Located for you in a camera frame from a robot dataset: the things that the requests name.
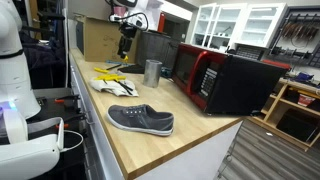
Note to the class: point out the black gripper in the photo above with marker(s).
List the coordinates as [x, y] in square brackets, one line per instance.
[128, 33]

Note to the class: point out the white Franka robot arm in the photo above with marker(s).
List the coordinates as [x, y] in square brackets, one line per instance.
[136, 21]

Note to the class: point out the black wedge hex key holder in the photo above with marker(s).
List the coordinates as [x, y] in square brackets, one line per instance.
[133, 69]

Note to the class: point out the light gray towel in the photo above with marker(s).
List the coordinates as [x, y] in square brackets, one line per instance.
[106, 87]

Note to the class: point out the blue small tool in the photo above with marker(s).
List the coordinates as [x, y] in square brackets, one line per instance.
[115, 62]

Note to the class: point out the brown cardboard box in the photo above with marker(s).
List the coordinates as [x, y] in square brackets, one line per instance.
[103, 40]

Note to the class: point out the gray metal cylinder tube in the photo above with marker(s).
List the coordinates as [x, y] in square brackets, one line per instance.
[152, 73]

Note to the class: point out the teal green tool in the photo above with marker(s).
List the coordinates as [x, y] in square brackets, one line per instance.
[165, 72]

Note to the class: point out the gray canvas sneaker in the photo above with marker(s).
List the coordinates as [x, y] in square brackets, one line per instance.
[143, 119]

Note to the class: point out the black clamp orange trigger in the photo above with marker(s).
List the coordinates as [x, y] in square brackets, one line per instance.
[71, 119]
[66, 98]

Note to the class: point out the white workbench drawer front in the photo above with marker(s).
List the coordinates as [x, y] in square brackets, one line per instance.
[96, 133]

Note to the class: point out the red and black microwave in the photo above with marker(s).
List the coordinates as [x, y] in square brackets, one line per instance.
[233, 86]

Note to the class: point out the white glass door cabinet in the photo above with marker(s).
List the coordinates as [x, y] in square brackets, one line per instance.
[240, 23]

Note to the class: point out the black slotted crate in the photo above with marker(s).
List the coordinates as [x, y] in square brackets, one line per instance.
[250, 51]

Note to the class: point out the wooden shelf unit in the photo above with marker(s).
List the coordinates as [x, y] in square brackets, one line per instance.
[283, 100]

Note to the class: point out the black tool pegboard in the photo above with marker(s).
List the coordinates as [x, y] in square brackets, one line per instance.
[300, 33]

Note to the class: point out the black box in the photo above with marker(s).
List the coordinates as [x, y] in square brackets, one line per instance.
[296, 125]

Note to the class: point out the red and white box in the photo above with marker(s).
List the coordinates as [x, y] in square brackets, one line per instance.
[306, 100]

